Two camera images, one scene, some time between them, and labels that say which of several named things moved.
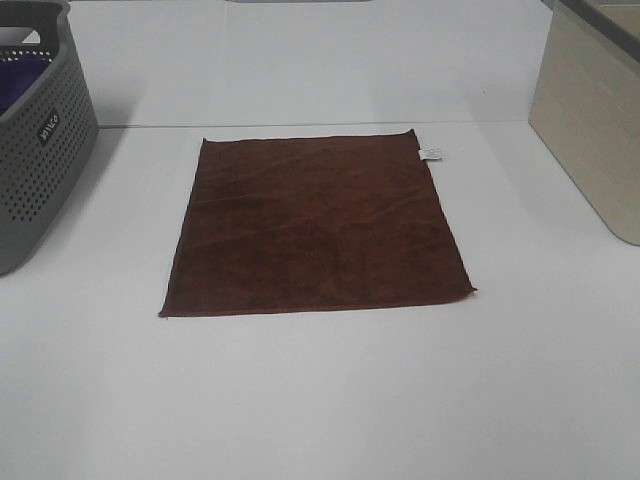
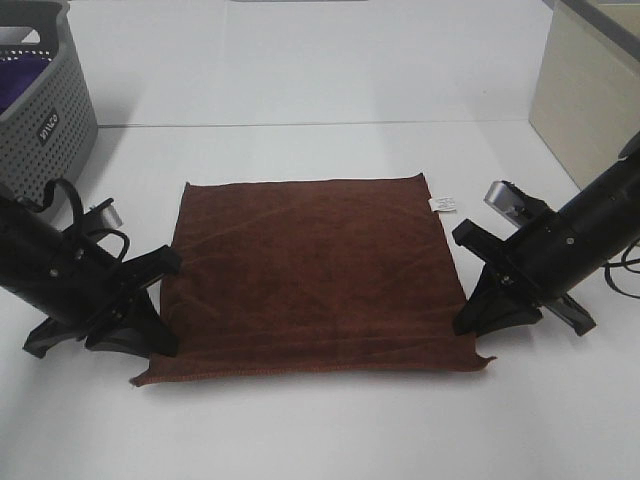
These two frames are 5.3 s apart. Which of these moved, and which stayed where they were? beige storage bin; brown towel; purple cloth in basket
Moved: brown towel
Stayed: beige storage bin; purple cloth in basket
